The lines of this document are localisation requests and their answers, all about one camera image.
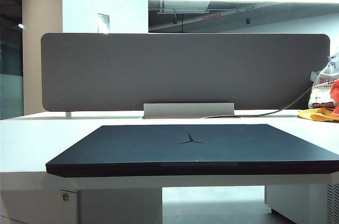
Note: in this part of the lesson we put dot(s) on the dark grey laptop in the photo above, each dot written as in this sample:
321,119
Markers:
185,152

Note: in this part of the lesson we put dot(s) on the grey fabric desk divider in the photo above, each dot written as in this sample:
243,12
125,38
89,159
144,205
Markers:
159,73

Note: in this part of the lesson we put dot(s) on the red hanging sign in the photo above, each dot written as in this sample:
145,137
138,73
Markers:
211,17

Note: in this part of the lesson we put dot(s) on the white divider support leg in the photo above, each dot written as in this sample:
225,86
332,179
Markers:
68,114

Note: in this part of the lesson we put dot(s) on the yellow cloth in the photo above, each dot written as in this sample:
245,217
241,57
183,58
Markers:
312,115

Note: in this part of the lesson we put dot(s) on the round silver drawer lock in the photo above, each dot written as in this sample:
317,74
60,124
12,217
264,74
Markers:
64,196

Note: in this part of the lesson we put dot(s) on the white printed plastic bag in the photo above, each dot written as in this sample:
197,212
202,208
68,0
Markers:
321,89

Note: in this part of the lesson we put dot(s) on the dark glass partition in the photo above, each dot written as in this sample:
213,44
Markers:
10,62

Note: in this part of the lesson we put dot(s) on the white cabinet with vent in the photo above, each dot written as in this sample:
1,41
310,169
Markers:
296,200

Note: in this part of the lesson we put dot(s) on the small round ceiling lamp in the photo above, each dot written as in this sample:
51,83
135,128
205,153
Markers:
20,26

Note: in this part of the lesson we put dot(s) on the orange-red plastic item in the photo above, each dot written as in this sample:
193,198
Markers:
335,97

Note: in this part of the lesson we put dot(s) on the white drawer cabinet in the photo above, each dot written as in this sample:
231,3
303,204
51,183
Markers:
39,208

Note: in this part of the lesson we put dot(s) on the silver wall plate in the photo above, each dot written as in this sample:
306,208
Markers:
103,22

